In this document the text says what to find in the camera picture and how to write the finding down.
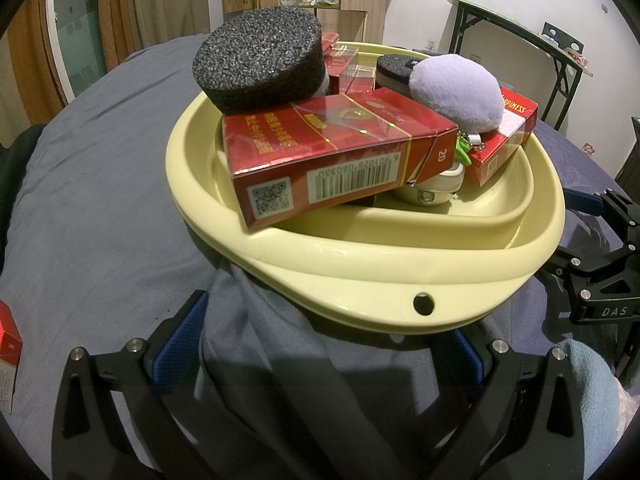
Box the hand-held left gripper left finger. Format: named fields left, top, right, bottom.
left=51, top=289, right=211, bottom=480

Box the dark red glossy box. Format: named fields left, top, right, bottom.
left=327, top=45, right=378, bottom=96

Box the purple plush toy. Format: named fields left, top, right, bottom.
left=408, top=55, right=506, bottom=168

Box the beige curtain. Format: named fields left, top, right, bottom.
left=97, top=0, right=211, bottom=68

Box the round cream metal tin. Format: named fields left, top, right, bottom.
left=392, top=162, right=466, bottom=208

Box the black chair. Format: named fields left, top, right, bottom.
left=542, top=21, right=585, bottom=61

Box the glass door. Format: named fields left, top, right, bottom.
left=45, top=0, right=108, bottom=101

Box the black cloth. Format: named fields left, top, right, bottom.
left=0, top=125, right=46, bottom=281

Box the small red cigarette pack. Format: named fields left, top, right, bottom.
left=0, top=300, right=24, bottom=413

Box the red holographic cigarette box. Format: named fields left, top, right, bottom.
left=221, top=87, right=460, bottom=232

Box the red pack with silver end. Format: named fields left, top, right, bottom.
left=462, top=86, right=540, bottom=188

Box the pale yellow plastic basin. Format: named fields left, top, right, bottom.
left=165, top=41, right=567, bottom=336

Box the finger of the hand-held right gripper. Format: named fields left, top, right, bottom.
left=562, top=186, right=640, bottom=247
left=542, top=245, right=640, bottom=327

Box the light blue cloth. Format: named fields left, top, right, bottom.
left=555, top=338, right=638, bottom=480

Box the black foam disc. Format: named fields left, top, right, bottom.
left=192, top=6, right=327, bottom=116
left=376, top=54, right=426, bottom=96

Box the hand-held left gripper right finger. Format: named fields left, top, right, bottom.
left=435, top=327, right=589, bottom=480

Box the black folding table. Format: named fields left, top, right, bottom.
left=441, top=0, right=596, bottom=133

